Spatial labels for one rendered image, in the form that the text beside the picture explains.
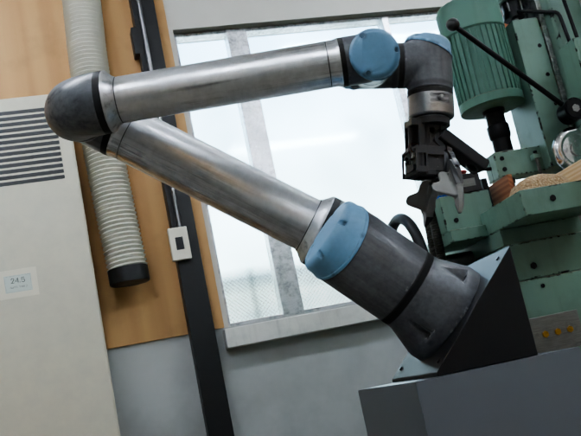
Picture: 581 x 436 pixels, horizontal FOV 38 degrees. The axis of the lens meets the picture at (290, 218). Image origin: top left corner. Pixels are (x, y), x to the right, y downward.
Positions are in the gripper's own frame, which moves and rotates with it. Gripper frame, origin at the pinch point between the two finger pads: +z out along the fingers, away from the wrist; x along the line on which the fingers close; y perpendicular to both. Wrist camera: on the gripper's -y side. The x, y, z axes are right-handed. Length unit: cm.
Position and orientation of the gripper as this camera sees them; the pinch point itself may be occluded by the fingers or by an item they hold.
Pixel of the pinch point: (445, 221)
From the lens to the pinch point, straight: 163.6
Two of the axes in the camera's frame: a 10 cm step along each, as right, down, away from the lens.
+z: 0.1, 9.8, -1.9
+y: -9.6, -0.4, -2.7
